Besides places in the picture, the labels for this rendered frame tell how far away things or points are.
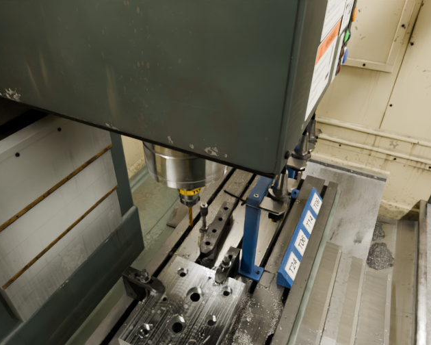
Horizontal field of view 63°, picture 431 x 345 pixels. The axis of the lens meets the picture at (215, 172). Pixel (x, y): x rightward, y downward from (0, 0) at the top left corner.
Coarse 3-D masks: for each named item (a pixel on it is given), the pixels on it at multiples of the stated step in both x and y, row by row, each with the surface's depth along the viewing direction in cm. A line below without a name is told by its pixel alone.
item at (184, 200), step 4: (180, 196) 72; (184, 196) 70; (188, 196) 70; (192, 196) 70; (196, 196) 71; (180, 200) 72; (184, 200) 71; (188, 200) 70; (192, 200) 71; (196, 200) 71; (184, 204) 71; (188, 204) 71; (192, 204) 71
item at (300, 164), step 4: (288, 160) 110; (292, 160) 110; (296, 160) 110; (300, 160) 110; (304, 160) 111; (288, 164) 109; (292, 164) 109; (296, 164) 109; (300, 164) 109; (304, 164) 109; (296, 168) 108; (300, 168) 107
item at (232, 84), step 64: (0, 0) 48; (64, 0) 43; (128, 0) 39; (192, 0) 36; (256, 0) 33; (320, 0) 37; (0, 64) 56; (64, 64) 49; (128, 64) 44; (192, 64) 40; (256, 64) 37; (128, 128) 51; (192, 128) 45; (256, 128) 41
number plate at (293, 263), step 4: (292, 252) 114; (292, 256) 114; (288, 260) 112; (292, 260) 113; (296, 260) 115; (288, 264) 111; (292, 264) 112; (296, 264) 114; (288, 268) 110; (292, 268) 112; (296, 268) 113; (288, 272) 109; (292, 272) 111; (292, 276) 110; (292, 280) 110
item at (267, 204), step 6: (264, 198) 96; (270, 198) 96; (264, 204) 94; (270, 204) 94; (276, 204) 94; (282, 204) 94; (264, 210) 93; (270, 210) 92; (276, 210) 92; (282, 210) 92
